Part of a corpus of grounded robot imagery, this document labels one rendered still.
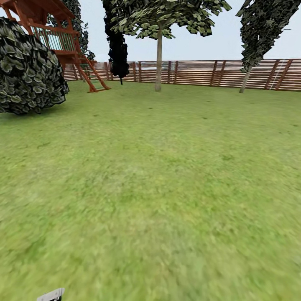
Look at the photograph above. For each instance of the tree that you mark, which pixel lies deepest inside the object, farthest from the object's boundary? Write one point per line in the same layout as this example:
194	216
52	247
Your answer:
154	18
73	6
262	22
118	48

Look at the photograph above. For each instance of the bush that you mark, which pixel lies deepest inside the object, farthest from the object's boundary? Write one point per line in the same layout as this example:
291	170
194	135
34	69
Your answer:
30	73

